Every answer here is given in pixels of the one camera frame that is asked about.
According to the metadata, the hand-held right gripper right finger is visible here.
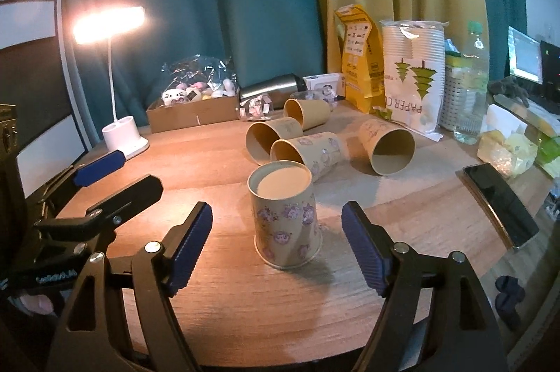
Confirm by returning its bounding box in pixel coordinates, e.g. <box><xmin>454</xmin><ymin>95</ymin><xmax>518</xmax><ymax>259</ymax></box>
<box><xmin>341</xmin><ymin>201</ymin><xmax>510</xmax><ymax>372</ymax></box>

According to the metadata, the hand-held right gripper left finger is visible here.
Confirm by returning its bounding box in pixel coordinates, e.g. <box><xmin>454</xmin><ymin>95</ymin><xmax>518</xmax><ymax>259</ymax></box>
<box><xmin>52</xmin><ymin>201</ymin><xmax>214</xmax><ymax>372</ymax></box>

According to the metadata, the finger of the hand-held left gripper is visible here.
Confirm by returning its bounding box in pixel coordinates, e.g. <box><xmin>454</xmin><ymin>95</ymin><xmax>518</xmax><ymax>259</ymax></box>
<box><xmin>26</xmin><ymin>150</ymin><xmax>125</xmax><ymax>219</ymax></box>
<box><xmin>34</xmin><ymin>174</ymin><xmax>164</xmax><ymax>244</ymax></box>

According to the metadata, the purple print paper cup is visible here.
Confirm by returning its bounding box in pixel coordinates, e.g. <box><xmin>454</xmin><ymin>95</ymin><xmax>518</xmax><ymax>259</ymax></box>
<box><xmin>247</xmin><ymin>162</ymin><xmax>323</xmax><ymax>271</ymax></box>
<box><xmin>270</xmin><ymin>131</ymin><xmax>347</xmax><ymax>183</ymax></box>

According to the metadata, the brown paper cup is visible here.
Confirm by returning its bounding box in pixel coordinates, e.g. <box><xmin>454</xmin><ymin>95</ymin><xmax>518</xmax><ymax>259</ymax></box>
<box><xmin>359</xmin><ymin>118</ymin><xmax>415</xmax><ymax>176</ymax></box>
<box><xmin>283</xmin><ymin>98</ymin><xmax>332</xmax><ymax>132</ymax></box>
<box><xmin>245</xmin><ymin>116</ymin><xmax>304</xmax><ymax>167</ymax></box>

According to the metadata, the person's left hand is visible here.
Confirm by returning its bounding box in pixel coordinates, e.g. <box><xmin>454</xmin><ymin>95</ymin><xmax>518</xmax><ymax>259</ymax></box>
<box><xmin>18</xmin><ymin>293</ymin><xmax>56</xmax><ymax>316</ymax></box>

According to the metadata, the white desk lamp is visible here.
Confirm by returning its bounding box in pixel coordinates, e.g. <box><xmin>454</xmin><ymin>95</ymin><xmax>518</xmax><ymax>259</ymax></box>
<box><xmin>72</xmin><ymin>6</ymin><xmax>150</xmax><ymax>159</ymax></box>

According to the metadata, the cardboard box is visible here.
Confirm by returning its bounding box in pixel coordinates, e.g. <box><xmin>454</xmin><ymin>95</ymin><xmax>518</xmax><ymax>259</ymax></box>
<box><xmin>146</xmin><ymin>94</ymin><xmax>240</xmax><ymax>134</ymax></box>

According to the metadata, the clear bag of plush toys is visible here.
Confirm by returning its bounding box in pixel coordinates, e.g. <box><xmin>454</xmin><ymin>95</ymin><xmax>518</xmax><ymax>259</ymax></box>
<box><xmin>160</xmin><ymin>55</ymin><xmax>239</xmax><ymax>107</ymax></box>

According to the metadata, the black smartphone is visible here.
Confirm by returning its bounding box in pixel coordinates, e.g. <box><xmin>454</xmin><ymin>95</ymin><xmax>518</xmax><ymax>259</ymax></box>
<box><xmin>463</xmin><ymin>163</ymin><xmax>540</xmax><ymax>249</ymax></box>

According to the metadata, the dark blue clip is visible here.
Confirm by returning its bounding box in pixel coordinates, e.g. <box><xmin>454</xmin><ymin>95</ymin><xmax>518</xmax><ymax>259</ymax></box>
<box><xmin>495</xmin><ymin>275</ymin><xmax>526</xmax><ymax>323</ymax></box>

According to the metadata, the clear jar of paper slips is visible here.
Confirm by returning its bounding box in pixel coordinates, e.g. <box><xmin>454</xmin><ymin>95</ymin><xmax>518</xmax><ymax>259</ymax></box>
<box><xmin>237</xmin><ymin>92</ymin><xmax>274</xmax><ymax>122</ymax></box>

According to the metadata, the clear plastic jar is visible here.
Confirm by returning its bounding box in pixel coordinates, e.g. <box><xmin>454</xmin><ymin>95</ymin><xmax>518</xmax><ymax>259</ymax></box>
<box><xmin>291</xmin><ymin>89</ymin><xmax>340</xmax><ymax>110</ymax></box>

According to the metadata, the yellow plastic bag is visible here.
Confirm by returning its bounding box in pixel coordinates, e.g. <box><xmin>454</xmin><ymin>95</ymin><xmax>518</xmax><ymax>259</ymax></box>
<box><xmin>477</xmin><ymin>130</ymin><xmax>538</xmax><ymax>179</ymax></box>

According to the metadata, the steel thermos flask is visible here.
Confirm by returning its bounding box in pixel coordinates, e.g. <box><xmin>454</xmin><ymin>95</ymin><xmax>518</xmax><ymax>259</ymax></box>
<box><xmin>238</xmin><ymin>73</ymin><xmax>309</xmax><ymax>104</ymax></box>

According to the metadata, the white plastic basket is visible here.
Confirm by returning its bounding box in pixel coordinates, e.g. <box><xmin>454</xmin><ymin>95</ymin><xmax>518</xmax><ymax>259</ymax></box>
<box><xmin>439</xmin><ymin>63</ymin><xmax>465</xmax><ymax>132</ymax></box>

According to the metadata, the pack of paper cups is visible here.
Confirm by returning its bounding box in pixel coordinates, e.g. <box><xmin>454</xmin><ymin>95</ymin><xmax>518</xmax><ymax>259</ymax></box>
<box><xmin>372</xmin><ymin>19</ymin><xmax>450</xmax><ymax>143</ymax></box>

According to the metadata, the small white box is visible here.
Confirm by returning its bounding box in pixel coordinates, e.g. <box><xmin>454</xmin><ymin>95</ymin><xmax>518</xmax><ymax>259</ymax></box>
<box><xmin>303</xmin><ymin>73</ymin><xmax>346</xmax><ymax>93</ymax></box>

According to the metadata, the yellow paper bag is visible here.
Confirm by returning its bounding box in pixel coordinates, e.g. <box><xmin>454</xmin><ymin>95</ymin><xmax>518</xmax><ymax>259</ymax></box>
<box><xmin>335</xmin><ymin>3</ymin><xmax>386</xmax><ymax>113</ymax></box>

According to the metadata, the clear plastic water bottle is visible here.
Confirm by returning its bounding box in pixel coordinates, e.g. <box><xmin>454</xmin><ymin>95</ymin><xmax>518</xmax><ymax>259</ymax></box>
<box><xmin>454</xmin><ymin>21</ymin><xmax>490</xmax><ymax>145</ymax></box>

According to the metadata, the white tissue box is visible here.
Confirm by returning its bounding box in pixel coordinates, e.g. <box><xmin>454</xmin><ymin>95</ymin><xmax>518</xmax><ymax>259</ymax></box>
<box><xmin>485</xmin><ymin>103</ymin><xmax>550</xmax><ymax>136</ymax></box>

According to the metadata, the green plastic bag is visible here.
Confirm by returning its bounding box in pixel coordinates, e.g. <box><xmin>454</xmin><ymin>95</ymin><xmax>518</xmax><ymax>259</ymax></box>
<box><xmin>536</xmin><ymin>133</ymin><xmax>560</xmax><ymax>168</ymax></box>

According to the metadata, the grey toy figure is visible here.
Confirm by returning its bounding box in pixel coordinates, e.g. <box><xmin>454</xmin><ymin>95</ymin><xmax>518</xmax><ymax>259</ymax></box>
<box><xmin>488</xmin><ymin>75</ymin><xmax>533</xmax><ymax>107</ymax></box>

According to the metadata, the computer monitor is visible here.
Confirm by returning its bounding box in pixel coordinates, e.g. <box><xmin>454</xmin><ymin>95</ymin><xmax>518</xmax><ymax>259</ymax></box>
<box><xmin>507</xmin><ymin>26</ymin><xmax>544</xmax><ymax>86</ymax></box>

